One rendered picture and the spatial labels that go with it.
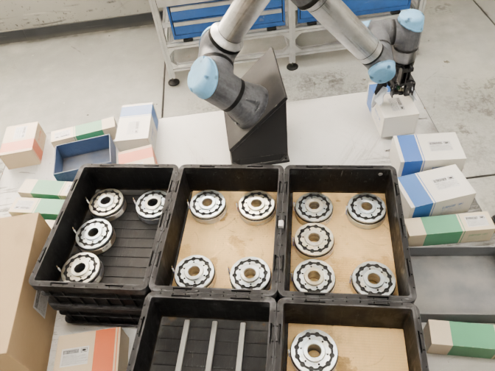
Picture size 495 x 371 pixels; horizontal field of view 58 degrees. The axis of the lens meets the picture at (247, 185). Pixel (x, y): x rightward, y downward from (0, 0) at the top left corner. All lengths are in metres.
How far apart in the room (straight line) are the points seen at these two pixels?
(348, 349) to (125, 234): 0.67
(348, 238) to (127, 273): 0.59
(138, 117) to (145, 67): 1.76
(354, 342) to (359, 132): 0.85
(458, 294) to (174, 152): 1.03
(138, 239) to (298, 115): 0.80
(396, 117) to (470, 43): 2.05
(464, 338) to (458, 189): 0.44
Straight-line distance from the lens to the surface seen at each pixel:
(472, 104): 3.06
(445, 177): 1.47
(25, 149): 1.82
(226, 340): 1.10
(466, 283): 1.38
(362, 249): 1.21
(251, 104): 1.43
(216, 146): 1.66
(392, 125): 1.63
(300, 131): 1.69
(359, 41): 1.29
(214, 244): 1.23
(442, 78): 3.22
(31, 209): 1.62
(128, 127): 1.70
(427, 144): 1.56
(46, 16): 4.12
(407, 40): 1.49
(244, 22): 1.39
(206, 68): 1.36
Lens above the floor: 1.84
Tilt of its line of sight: 49 degrees down
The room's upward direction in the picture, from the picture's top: 8 degrees counter-clockwise
